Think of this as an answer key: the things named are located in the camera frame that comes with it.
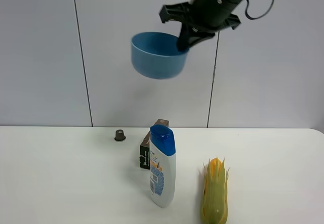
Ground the brown coffee capsule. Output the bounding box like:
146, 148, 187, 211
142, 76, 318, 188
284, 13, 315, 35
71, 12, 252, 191
114, 129, 126, 142

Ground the brown coffee capsule box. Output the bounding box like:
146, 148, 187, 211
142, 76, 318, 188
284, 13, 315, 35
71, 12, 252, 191
139, 119, 169, 170

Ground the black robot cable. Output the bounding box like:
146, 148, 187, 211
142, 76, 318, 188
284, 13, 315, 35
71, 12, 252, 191
244, 0, 276, 21

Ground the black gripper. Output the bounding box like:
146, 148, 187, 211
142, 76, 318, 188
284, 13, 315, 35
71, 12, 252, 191
159, 0, 242, 52

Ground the toy corn cob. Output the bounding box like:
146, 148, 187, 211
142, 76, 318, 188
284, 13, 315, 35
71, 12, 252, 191
200, 157, 229, 223

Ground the blue plastic bowl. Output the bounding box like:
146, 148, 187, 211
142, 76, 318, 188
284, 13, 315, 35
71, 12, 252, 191
131, 32, 189, 79

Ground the white blue shampoo bottle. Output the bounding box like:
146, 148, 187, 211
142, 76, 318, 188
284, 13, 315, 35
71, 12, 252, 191
149, 124, 176, 208

